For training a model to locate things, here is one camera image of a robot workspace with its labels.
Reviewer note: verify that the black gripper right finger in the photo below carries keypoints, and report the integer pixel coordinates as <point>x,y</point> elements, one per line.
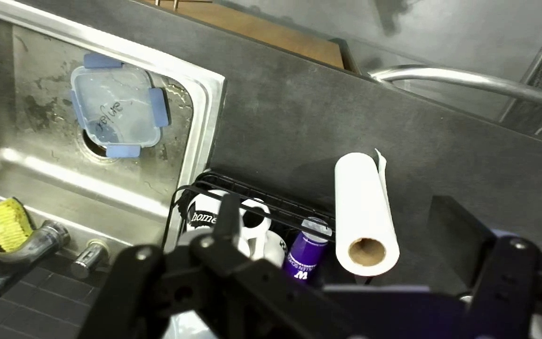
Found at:
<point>516,289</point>

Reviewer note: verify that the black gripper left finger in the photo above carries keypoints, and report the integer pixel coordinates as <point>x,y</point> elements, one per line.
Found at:
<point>234,289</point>

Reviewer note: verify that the white paper towel roll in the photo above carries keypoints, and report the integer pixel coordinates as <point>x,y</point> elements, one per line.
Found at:
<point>361,208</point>

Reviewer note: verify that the white mug with black label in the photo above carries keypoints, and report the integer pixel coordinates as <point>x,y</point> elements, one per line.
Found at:
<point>203,217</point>

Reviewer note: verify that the purple cup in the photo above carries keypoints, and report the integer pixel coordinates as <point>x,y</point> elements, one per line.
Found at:
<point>305,251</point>

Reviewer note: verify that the chrome main faucet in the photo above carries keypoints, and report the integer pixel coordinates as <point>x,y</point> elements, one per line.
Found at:
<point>32,245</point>

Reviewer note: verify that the stainless steel dishwasher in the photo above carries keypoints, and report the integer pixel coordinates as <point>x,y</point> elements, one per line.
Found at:
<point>459,78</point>

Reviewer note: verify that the stainless steel sink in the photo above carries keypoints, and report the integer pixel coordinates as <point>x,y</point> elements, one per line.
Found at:
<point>32,170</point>

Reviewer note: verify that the yellow sponge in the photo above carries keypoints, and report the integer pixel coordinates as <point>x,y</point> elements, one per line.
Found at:
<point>6,223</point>

